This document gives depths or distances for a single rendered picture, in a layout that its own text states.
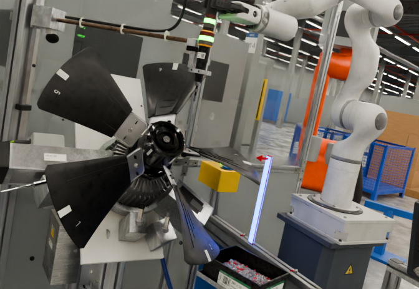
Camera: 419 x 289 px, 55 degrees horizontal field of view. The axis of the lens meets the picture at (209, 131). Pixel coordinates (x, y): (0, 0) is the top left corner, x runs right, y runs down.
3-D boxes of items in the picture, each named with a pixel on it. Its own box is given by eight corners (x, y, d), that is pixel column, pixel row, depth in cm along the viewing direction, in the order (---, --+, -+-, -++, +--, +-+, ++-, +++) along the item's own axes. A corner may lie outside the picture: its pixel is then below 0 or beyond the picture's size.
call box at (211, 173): (196, 183, 176) (201, 159, 174) (215, 183, 181) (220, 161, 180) (216, 195, 162) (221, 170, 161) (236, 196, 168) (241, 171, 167)
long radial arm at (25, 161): (101, 165, 132) (115, 150, 124) (103, 187, 129) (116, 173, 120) (3, 160, 116) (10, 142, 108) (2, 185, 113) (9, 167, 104)
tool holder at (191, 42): (178, 69, 121) (184, 36, 120) (188, 72, 127) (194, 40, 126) (205, 74, 118) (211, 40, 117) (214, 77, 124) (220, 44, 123)
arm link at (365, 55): (352, 133, 153) (322, 125, 167) (374, 133, 159) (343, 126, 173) (373, -4, 145) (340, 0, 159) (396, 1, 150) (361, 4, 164)
